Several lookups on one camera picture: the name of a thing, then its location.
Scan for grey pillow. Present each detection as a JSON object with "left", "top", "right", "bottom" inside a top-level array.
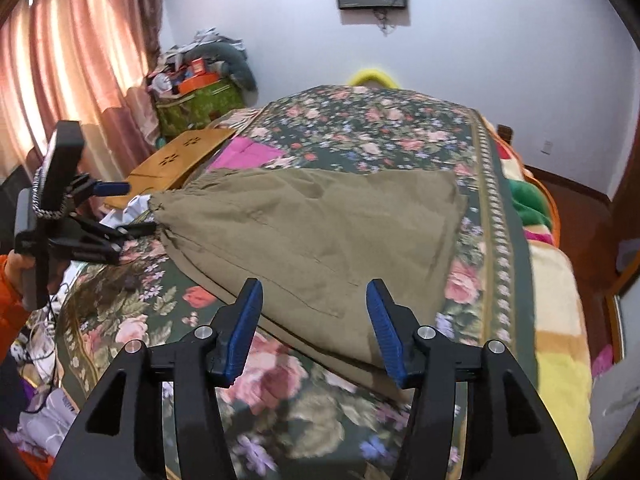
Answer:
[{"left": 186, "top": 40, "right": 258, "bottom": 93}]

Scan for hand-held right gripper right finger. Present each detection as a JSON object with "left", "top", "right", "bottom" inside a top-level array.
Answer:
[{"left": 366, "top": 278, "right": 575, "bottom": 480}]

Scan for floral bedspread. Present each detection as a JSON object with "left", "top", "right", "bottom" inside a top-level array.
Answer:
[{"left": 55, "top": 85, "right": 538, "bottom": 480}]

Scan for olive green pants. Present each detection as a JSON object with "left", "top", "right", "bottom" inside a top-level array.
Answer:
[{"left": 149, "top": 167, "right": 468, "bottom": 376}]

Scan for green storage bag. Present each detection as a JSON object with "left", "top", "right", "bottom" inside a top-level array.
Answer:
[{"left": 154, "top": 79, "right": 247, "bottom": 137}]

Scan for yellow-green round object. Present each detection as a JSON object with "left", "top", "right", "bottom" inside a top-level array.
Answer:
[{"left": 348, "top": 66, "right": 402, "bottom": 89}]

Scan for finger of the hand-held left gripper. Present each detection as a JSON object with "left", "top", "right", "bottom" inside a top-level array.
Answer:
[
  {"left": 90, "top": 181, "right": 133, "bottom": 198},
  {"left": 80, "top": 217, "right": 158, "bottom": 248}
]

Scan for wooden lap table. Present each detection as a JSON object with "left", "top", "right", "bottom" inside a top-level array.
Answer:
[{"left": 102, "top": 129, "right": 237, "bottom": 211}]

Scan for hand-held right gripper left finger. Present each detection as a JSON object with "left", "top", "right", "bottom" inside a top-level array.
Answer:
[{"left": 49, "top": 277, "right": 264, "bottom": 480}]

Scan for pink cloth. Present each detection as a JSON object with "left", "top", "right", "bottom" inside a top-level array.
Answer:
[{"left": 212, "top": 136, "right": 287, "bottom": 170}]

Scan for person's left forearm orange sleeve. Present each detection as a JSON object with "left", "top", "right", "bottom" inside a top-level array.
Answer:
[{"left": 0, "top": 252, "right": 32, "bottom": 361}]

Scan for orange box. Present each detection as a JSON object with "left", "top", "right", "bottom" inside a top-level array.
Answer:
[{"left": 177, "top": 71, "right": 221, "bottom": 95}]

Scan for colourful striped blanket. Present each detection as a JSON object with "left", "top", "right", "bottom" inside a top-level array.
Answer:
[{"left": 492, "top": 125, "right": 596, "bottom": 480}]

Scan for pink curtain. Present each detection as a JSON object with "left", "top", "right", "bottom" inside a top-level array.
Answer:
[{"left": 0, "top": 0, "right": 168, "bottom": 186}]

